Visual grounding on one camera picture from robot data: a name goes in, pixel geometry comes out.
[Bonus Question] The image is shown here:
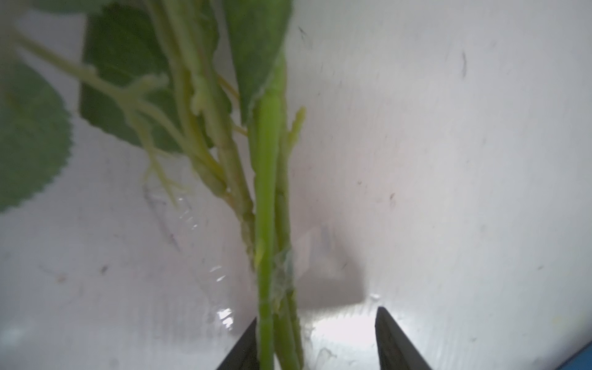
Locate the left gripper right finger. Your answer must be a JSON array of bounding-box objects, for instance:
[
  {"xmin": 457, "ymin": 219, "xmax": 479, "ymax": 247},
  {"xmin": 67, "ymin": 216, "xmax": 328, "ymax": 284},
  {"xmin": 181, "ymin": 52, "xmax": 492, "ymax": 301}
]
[{"xmin": 375, "ymin": 306, "xmax": 432, "ymax": 370}]

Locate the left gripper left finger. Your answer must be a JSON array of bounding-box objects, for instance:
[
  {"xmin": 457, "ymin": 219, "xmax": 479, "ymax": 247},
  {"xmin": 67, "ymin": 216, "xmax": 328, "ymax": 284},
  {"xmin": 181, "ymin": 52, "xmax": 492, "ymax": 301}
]
[{"xmin": 217, "ymin": 319, "xmax": 259, "ymax": 370}]

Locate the clear tape strip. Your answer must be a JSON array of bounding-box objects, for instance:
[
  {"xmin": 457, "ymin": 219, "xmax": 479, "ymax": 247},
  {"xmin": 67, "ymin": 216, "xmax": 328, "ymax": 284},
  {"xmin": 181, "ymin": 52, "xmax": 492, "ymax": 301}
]
[{"xmin": 142, "ymin": 182, "xmax": 345, "ymax": 331}]

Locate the artificial rose bouquet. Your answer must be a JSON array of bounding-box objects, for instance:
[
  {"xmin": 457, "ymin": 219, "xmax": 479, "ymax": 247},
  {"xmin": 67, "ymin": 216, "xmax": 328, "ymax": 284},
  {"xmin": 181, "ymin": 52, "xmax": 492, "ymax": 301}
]
[{"xmin": 1, "ymin": 1, "xmax": 306, "ymax": 369}]

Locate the blue tape dispenser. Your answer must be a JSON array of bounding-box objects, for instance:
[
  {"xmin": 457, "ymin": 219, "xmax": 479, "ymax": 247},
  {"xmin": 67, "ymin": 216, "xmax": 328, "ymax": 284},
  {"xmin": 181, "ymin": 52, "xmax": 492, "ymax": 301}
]
[{"xmin": 557, "ymin": 342, "xmax": 592, "ymax": 370}]

